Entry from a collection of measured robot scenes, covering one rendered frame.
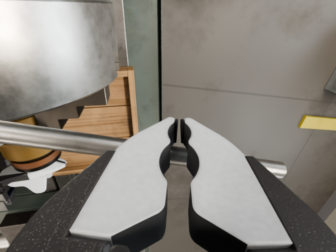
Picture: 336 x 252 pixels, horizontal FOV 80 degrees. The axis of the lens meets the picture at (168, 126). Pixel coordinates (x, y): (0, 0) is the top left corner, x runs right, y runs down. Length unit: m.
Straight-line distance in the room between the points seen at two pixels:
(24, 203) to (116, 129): 0.38
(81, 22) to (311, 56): 1.86
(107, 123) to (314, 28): 1.66
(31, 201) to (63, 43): 0.64
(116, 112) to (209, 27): 1.06
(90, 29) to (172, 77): 1.27
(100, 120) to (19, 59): 0.40
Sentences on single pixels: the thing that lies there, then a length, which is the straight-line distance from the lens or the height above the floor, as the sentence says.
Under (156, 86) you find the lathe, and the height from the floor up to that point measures 0.54.
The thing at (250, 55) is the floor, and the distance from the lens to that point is 1.66.
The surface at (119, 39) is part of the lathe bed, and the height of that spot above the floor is 0.87.
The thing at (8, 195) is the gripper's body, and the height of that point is 1.11.
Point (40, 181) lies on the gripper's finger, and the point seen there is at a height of 1.10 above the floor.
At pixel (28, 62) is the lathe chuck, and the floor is 1.21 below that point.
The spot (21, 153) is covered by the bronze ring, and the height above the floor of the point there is 1.12.
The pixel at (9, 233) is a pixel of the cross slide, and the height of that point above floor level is 0.97.
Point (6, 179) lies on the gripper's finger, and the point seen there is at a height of 1.12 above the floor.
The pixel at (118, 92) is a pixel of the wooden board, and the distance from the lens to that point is 0.54.
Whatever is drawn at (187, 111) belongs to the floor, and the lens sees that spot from 1.62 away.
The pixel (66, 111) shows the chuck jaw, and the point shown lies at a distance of 0.33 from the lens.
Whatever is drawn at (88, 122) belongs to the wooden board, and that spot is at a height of 0.88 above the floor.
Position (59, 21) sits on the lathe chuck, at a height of 1.18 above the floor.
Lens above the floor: 1.39
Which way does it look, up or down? 58 degrees down
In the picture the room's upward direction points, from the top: 161 degrees clockwise
